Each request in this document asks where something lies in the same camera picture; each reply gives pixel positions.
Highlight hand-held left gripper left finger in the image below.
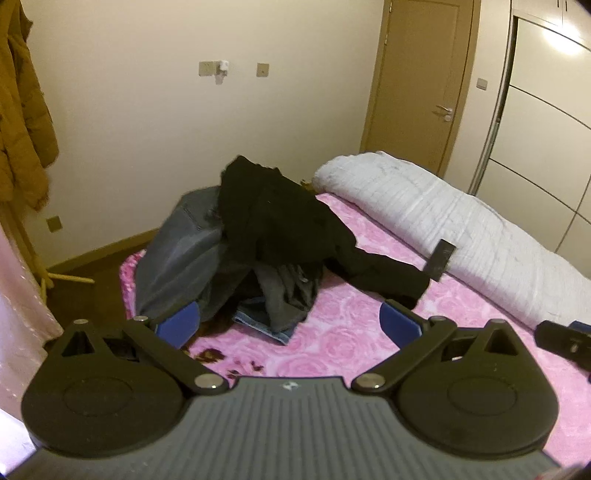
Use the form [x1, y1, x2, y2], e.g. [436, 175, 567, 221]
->
[46, 302, 228, 394]

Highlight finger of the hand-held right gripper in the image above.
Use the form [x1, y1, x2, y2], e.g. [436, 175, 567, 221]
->
[536, 319, 591, 381]

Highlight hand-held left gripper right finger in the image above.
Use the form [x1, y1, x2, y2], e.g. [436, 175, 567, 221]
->
[352, 299, 532, 395]

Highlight black garment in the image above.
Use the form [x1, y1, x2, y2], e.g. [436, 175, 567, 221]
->
[217, 155, 430, 310]

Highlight pink floral blanket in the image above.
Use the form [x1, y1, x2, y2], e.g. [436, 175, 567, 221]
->
[119, 191, 591, 467]

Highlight grey jeans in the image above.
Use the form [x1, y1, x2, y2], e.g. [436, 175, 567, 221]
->
[134, 186, 259, 324]

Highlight blue denim garment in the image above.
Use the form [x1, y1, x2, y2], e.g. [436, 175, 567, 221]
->
[231, 298, 296, 344]

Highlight small black box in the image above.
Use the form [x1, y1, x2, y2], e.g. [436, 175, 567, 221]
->
[428, 239, 457, 282]

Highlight dark grey garment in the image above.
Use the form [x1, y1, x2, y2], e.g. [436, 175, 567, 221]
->
[254, 261, 324, 333]

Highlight wooden coat rack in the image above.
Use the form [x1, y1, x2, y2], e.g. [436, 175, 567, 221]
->
[0, 200, 95, 291]

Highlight white ribbed quilt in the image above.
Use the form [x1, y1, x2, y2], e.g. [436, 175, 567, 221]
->
[313, 151, 591, 330]

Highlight pale pink curtain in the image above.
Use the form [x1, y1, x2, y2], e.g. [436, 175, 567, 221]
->
[0, 217, 64, 467]

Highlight brown wooden door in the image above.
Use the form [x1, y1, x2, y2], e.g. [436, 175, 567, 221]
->
[360, 0, 481, 178]

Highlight brown padded jacket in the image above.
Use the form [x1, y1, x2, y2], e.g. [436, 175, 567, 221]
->
[0, 0, 61, 210]

